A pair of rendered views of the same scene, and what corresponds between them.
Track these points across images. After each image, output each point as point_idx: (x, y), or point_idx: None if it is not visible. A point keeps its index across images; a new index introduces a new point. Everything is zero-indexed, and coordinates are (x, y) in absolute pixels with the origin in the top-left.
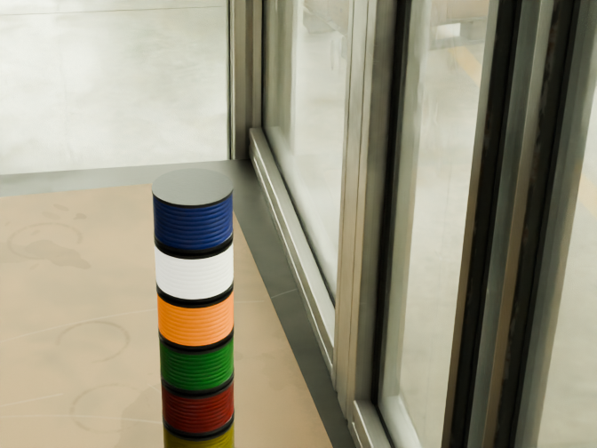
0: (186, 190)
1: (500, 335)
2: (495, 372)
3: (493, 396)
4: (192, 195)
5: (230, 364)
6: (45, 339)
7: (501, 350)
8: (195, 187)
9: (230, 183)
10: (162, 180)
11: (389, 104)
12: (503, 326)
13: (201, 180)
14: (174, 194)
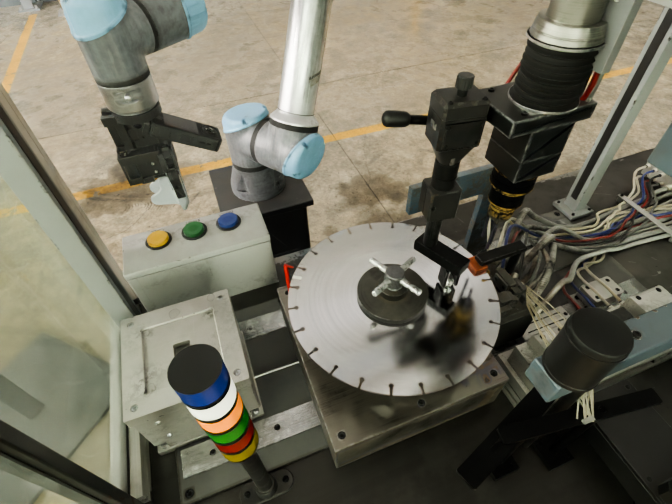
0: (198, 361)
1: (30, 448)
2: (46, 457)
3: (54, 460)
4: (194, 356)
5: None
6: None
7: (35, 446)
8: (193, 366)
9: (168, 376)
10: (215, 370)
11: None
12: (25, 443)
13: (188, 376)
14: (206, 355)
